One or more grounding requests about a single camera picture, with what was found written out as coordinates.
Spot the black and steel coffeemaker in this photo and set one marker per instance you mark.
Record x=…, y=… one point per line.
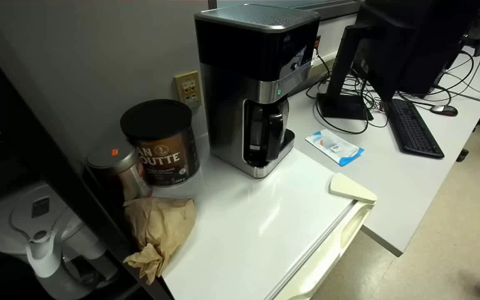
x=231, y=62

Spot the black glass coffee carafe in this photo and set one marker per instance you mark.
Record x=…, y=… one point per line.
x=265, y=129

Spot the large brown coffee can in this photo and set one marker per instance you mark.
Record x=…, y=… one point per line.
x=163, y=146

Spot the blue and white packet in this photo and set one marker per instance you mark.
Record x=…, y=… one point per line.
x=335, y=147

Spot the crumpled brown paper bag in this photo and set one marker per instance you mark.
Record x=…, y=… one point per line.
x=158, y=233

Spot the cream wedge-shaped plastic piece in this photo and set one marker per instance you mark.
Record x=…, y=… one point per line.
x=350, y=189

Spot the small silver coffee tin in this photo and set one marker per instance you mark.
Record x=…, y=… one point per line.
x=119, y=173

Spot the black keyboard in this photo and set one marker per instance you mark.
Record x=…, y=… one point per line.
x=413, y=129

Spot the black computer monitor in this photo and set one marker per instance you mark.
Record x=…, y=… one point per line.
x=390, y=54

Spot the black and silver computer mouse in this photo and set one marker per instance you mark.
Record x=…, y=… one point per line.
x=444, y=110

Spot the white water filter pitcher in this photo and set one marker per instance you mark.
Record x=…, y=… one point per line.
x=44, y=241

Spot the beige wall socket plate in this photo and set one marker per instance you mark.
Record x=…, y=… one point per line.
x=188, y=88

